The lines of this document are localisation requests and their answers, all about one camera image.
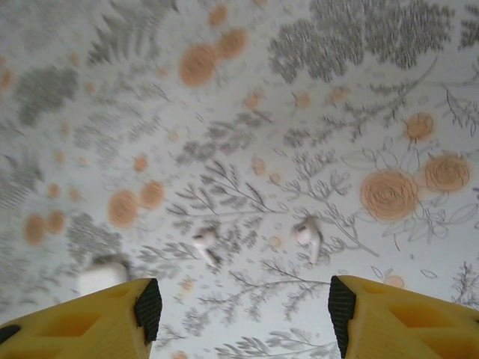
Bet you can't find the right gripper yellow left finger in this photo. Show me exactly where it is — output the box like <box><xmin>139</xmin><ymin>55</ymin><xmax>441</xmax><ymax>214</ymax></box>
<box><xmin>0</xmin><ymin>277</ymin><xmax>162</xmax><ymax>359</ymax></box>

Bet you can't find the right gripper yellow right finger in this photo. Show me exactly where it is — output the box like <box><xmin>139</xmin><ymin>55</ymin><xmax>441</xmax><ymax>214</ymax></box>
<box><xmin>328</xmin><ymin>274</ymin><xmax>479</xmax><ymax>359</ymax></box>

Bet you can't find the white earbud charging case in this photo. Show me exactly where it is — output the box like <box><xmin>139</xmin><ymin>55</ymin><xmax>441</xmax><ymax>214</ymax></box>
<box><xmin>76</xmin><ymin>260</ymin><xmax>132</xmax><ymax>296</ymax></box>

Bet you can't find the white wireless earbud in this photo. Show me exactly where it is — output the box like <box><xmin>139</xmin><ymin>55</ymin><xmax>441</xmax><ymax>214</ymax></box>
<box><xmin>291</xmin><ymin>215</ymin><xmax>325</xmax><ymax>265</ymax></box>
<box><xmin>191</xmin><ymin>226</ymin><xmax>222</xmax><ymax>269</ymax></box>

